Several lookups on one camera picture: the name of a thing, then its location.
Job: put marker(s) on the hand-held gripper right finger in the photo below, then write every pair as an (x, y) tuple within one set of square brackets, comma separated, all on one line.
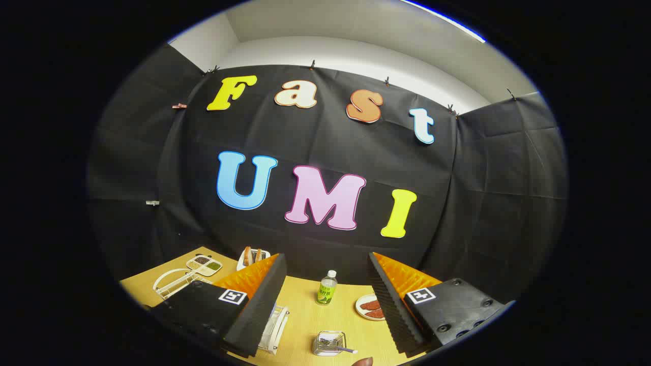
[(389, 305)]

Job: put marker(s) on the white toaster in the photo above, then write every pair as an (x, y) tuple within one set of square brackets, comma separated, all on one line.
[(253, 264)]

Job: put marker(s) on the green tea bottle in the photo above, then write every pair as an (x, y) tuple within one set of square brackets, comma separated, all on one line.
[(326, 292)]

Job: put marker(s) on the white divided condiment tray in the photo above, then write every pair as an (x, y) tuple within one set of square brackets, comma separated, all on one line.
[(203, 264)]

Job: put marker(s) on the white oval plate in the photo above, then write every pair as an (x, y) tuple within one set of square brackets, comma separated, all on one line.
[(362, 311)]

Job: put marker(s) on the black backdrop cloth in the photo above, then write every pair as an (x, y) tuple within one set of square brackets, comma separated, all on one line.
[(330, 142)]

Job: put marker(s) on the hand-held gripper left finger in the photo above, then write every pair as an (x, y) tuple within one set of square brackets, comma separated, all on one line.
[(262, 305)]

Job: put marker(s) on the red meat piece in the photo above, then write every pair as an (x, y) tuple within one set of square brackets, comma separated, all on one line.
[(376, 313), (371, 305)]

